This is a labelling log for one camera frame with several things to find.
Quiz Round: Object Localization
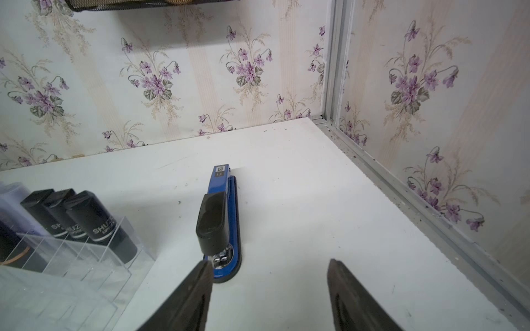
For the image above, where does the black lipstick gold band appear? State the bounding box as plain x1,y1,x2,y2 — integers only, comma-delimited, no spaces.
1,223,48,273
63,190,137,264

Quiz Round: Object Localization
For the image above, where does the blue black stapler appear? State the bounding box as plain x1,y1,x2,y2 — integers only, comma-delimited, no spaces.
195,164,242,284

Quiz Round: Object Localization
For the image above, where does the purple lipstick tube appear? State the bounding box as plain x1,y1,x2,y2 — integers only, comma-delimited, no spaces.
1,183,49,237

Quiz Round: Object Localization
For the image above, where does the black mesh wall holder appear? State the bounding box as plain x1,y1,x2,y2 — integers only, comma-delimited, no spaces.
66,0,229,12

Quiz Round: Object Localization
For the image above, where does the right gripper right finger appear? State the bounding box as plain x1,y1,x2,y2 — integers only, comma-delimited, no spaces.
327,259,402,331

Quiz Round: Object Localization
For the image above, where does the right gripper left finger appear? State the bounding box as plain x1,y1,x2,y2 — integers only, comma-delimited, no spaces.
139,261,213,331

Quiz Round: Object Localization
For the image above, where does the black lipstick silver band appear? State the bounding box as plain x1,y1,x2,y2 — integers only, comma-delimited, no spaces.
43,189,88,242
20,189,68,239

